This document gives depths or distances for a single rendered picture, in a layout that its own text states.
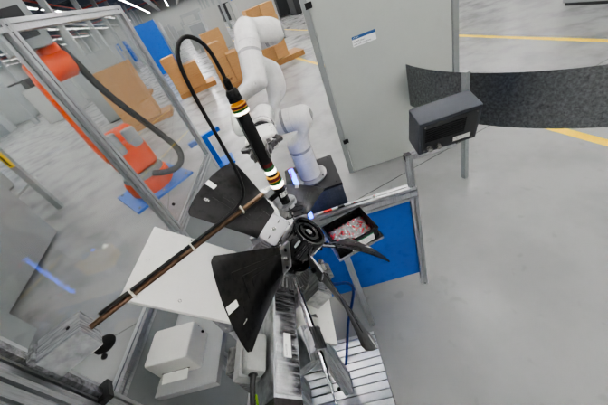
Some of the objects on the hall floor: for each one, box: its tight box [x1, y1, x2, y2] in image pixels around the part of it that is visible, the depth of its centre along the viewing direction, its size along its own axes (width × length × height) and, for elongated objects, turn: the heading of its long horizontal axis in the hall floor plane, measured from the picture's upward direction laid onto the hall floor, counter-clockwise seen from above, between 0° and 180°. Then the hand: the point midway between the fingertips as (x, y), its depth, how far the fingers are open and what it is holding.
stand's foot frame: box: [304, 331, 396, 405], centre depth 153 cm, size 62×46×8 cm
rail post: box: [410, 199, 429, 284], centre depth 166 cm, size 4×4×78 cm
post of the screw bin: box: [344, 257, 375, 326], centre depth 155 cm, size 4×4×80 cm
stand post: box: [323, 344, 354, 396], centre depth 129 cm, size 4×9×91 cm, turn 29°
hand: (261, 153), depth 81 cm, fingers closed on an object, 4 cm apart
